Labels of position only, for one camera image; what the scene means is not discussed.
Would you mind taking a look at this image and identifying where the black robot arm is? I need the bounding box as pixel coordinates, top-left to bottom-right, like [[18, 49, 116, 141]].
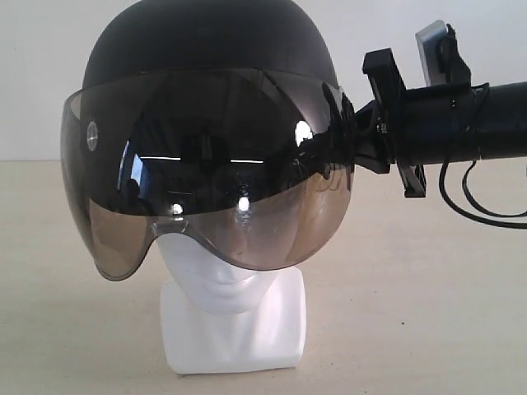
[[353, 49, 526, 198]]

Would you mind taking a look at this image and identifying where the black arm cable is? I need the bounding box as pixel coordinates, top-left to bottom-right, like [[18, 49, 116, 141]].
[[438, 84, 527, 230]]

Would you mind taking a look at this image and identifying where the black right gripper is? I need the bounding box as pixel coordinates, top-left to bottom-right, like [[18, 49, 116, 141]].
[[352, 48, 427, 198]]

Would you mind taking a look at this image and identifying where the white mannequin head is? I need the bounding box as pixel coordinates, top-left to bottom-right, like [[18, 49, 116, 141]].
[[156, 234, 307, 375]]

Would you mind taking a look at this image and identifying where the black helmet with tinted visor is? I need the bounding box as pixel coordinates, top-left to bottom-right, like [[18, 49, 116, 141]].
[[60, 1, 356, 281]]

